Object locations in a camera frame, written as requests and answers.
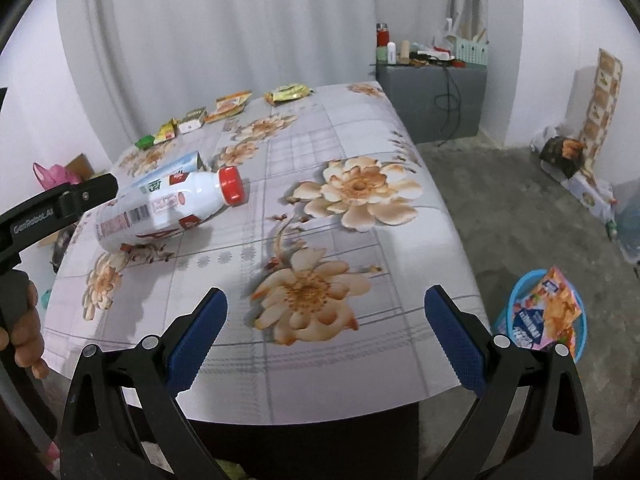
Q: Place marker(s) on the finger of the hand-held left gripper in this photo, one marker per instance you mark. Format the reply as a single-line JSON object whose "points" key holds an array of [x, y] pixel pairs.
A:
{"points": [[90, 191]]}

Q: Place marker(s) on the cardboard box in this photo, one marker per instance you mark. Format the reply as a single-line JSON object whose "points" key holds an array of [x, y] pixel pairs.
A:
{"points": [[82, 162]]}

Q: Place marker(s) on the white curtain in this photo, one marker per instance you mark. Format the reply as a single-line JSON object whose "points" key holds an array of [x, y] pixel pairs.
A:
{"points": [[225, 25]]}

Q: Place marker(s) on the teal plastic bag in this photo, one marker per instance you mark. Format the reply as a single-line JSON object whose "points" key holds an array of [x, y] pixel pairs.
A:
{"points": [[45, 300]]}

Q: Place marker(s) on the small green snack packet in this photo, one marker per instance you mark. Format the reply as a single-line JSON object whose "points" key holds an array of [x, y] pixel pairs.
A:
{"points": [[145, 141]]}

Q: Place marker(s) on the orange and pink snack bag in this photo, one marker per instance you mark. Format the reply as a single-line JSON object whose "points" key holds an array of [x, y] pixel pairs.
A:
{"points": [[550, 310]]}

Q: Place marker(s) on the mint green cup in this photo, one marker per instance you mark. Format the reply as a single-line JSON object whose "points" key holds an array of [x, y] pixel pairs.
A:
{"points": [[382, 55]]}

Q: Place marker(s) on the metal pot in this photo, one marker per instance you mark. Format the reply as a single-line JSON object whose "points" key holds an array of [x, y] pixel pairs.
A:
{"points": [[62, 250]]}

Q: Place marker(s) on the person's left hand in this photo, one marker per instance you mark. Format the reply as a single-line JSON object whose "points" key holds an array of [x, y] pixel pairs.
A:
{"points": [[27, 335]]}

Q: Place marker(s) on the small white bottle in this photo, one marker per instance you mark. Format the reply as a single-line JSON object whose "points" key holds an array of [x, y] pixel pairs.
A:
{"points": [[393, 55]]}

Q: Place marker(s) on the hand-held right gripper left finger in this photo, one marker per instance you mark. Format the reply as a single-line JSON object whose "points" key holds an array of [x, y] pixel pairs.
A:
{"points": [[197, 345]]}

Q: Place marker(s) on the mint green storage box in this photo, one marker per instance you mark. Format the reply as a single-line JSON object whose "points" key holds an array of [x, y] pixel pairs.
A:
{"points": [[472, 54]]}

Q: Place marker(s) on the white printed boxes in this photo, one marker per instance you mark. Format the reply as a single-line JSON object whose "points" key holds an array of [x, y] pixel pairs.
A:
{"points": [[590, 192]]}

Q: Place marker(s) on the gold box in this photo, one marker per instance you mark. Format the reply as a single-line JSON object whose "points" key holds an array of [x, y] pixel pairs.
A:
{"points": [[192, 120]]}

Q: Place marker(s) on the dark snack bag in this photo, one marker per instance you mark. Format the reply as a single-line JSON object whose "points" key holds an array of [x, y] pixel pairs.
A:
{"points": [[555, 152]]}

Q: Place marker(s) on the red thermos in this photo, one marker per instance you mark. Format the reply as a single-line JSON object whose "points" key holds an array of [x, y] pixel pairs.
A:
{"points": [[382, 36]]}

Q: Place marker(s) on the white plastic bag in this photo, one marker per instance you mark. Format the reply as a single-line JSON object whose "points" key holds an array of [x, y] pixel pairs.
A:
{"points": [[542, 135]]}

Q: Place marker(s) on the small yellow snack packet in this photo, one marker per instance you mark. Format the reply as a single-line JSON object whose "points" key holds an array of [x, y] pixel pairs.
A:
{"points": [[165, 132]]}

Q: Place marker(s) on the orange snack packet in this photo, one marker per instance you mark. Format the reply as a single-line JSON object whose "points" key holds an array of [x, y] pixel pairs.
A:
{"points": [[227, 106]]}

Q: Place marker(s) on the beige roll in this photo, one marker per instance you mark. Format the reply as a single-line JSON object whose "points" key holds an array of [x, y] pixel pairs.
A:
{"points": [[405, 52]]}

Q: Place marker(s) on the blue plastic basket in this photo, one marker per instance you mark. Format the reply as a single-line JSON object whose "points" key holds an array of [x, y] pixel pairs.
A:
{"points": [[501, 322]]}

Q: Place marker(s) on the light blue paper packet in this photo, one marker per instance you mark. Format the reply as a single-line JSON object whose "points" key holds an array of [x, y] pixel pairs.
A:
{"points": [[175, 166]]}

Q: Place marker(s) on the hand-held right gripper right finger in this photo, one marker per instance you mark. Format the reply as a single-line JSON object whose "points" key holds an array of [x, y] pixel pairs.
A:
{"points": [[457, 345]]}

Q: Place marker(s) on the white bottle with red cap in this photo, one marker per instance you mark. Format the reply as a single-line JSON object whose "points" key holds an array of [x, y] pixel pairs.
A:
{"points": [[155, 205]]}

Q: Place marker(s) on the pink plastic bag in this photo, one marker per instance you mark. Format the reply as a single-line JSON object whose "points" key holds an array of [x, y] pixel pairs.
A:
{"points": [[55, 174]]}

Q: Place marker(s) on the yellow snack bag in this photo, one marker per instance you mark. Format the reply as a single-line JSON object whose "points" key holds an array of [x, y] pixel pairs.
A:
{"points": [[287, 93]]}

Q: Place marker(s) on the patterned paper roll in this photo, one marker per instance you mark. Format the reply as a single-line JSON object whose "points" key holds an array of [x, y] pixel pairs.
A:
{"points": [[602, 95]]}

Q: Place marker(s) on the grey cabinet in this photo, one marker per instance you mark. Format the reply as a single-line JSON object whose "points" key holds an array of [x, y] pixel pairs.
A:
{"points": [[415, 100]]}

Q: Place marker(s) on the assorted small desk items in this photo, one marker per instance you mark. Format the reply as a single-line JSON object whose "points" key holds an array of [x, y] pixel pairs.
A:
{"points": [[430, 56]]}

